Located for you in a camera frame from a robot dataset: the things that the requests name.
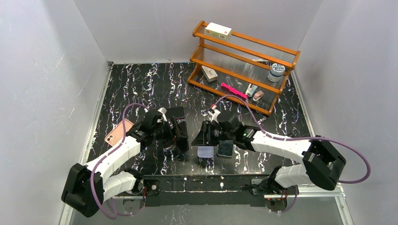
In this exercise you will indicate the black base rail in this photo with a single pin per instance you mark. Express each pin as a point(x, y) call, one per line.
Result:
point(226, 189)

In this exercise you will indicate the pink comb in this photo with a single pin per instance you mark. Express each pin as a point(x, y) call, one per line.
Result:
point(233, 91)

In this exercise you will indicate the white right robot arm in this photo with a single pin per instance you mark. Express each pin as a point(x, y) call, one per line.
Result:
point(318, 162)

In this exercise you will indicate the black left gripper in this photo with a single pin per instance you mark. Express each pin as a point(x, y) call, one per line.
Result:
point(179, 132)

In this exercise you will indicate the black smartphone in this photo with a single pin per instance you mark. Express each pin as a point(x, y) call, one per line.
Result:
point(225, 149)

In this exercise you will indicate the orange wooden shelf rack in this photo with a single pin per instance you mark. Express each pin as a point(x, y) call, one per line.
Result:
point(240, 61)

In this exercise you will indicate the lilac phone case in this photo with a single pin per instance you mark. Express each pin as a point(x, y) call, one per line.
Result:
point(205, 151)

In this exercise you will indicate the pink small stapler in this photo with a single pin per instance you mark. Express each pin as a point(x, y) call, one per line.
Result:
point(257, 96)

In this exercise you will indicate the pink cased phone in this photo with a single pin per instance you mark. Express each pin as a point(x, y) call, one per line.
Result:
point(114, 136)

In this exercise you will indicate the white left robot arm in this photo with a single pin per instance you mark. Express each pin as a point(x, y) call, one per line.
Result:
point(88, 186)

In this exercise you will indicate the light blue stapler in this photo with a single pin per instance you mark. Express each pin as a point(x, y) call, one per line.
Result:
point(251, 90)

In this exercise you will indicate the purple-edged smartphone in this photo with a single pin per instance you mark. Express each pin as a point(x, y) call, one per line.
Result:
point(176, 112)

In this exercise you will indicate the white cardboard box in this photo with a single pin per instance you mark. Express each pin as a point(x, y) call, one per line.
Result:
point(218, 31)

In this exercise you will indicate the small grey box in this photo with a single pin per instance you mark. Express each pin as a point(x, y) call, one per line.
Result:
point(209, 73)

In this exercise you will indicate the blue white jar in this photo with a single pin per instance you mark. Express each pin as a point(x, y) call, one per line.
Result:
point(276, 72)

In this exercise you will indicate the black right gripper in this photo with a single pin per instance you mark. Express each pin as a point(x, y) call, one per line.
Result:
point(206, 132)

